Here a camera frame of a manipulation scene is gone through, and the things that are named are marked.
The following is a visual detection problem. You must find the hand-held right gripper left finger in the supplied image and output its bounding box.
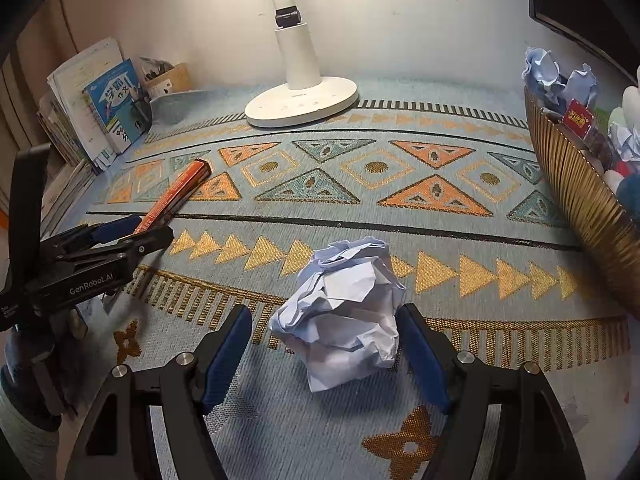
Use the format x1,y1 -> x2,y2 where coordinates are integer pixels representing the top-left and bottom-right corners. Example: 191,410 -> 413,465
62,304 -> 253,480

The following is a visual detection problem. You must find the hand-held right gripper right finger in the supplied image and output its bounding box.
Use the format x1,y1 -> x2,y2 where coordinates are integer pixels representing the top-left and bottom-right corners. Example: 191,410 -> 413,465
397,302 -> 586,480

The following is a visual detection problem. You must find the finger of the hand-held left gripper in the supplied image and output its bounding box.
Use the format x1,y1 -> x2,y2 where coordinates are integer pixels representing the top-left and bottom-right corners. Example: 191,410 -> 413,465
45,215 -> 146,257
55,225 -> 175,273

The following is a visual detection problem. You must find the white paper ball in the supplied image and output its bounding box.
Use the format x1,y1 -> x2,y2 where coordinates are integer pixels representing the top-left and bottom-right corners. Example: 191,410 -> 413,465
269,239 -> 407,393

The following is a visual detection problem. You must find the gold ribbed basket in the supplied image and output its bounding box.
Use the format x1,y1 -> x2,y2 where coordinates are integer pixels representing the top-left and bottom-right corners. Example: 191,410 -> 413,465
524,85 -> 640,318

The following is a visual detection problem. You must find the pile of paper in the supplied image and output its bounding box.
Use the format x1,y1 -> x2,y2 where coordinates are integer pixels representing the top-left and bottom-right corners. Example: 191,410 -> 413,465
522,47 -> 638,161

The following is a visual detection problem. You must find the pink white green dango plush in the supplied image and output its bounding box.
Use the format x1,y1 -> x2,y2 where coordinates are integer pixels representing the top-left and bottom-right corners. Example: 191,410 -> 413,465
607,67 -> 640,133

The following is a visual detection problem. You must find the person's left hand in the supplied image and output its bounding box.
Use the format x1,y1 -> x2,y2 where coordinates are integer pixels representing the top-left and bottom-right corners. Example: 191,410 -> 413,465
0,330 -> 59,431

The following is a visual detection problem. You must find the stack of flat books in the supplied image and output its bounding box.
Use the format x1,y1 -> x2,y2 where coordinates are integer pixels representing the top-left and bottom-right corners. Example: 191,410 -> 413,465
40,160 -> 98,238

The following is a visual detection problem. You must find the row of upright books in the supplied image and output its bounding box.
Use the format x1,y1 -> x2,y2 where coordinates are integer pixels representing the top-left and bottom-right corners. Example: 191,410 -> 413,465
37,95 -> 91,171

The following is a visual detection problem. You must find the black mesh pen holder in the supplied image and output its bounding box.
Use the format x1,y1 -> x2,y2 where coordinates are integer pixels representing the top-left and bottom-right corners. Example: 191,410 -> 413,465
129,97 -> 153,126

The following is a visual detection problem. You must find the blue cover workbook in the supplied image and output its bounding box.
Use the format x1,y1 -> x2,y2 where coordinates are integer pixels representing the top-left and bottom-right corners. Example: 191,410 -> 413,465
82,59 -> 146,156

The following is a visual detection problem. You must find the wooden desk organiser box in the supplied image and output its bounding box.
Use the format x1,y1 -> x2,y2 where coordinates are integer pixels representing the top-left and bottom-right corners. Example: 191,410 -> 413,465
145,62 -> 192,101

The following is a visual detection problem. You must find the patterned blue woven mat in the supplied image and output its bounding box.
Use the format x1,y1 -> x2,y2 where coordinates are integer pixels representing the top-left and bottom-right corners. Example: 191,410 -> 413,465
87,77 -> 633,480

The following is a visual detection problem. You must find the row of standing books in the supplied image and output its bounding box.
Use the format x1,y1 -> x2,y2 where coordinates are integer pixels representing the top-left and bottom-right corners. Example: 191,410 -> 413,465
47,37 -> 126,161

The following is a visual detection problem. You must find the printed card packet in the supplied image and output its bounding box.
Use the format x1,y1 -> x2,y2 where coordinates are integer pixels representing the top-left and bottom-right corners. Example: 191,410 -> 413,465
140,56 -> 176,81

